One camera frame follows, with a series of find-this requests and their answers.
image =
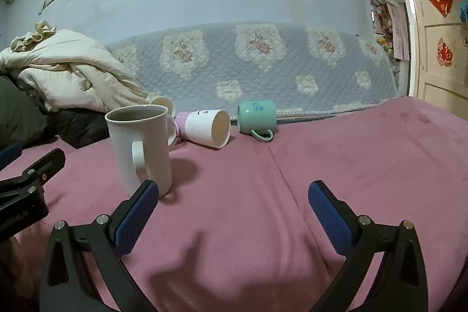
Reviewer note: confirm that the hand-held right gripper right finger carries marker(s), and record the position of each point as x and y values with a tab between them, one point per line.
331	220

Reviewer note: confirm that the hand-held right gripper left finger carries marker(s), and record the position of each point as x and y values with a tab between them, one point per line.
136	218

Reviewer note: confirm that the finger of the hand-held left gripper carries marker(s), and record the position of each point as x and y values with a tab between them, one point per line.
44	165
10	152

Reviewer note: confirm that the white and purple cup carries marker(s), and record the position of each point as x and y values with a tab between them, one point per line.
199	127

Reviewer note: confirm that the green mug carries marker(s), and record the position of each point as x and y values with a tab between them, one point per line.
256	116

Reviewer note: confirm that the small cream cup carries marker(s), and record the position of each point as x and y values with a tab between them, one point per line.
162	102

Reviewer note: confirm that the grey-green cloth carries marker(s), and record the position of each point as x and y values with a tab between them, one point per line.
18	114

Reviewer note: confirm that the black cloth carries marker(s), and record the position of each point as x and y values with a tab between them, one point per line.
78	127

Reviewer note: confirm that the tall white mug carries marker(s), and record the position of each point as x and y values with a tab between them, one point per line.
153	155

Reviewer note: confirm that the pink bed sheet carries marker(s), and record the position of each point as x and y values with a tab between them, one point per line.
237	224

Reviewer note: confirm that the cream quilt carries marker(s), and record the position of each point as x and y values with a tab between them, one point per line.
73	70

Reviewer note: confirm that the cream ruffled cloth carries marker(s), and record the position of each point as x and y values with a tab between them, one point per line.
33	36

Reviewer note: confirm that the quilted floral blanket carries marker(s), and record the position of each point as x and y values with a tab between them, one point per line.
256	70

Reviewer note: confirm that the cream door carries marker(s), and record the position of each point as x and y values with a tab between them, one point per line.
431	78

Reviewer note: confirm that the pink hanging cloth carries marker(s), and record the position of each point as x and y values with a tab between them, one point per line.
399	30

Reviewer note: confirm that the small red door sticker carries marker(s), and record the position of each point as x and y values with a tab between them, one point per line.
445	52

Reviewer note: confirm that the paper wall sticker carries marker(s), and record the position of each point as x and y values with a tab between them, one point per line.
47	3

